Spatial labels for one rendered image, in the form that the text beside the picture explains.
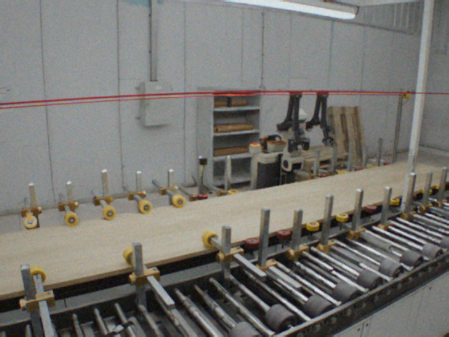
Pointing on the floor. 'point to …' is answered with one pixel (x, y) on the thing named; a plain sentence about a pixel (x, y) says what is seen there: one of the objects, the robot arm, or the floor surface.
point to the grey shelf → (204, 139)
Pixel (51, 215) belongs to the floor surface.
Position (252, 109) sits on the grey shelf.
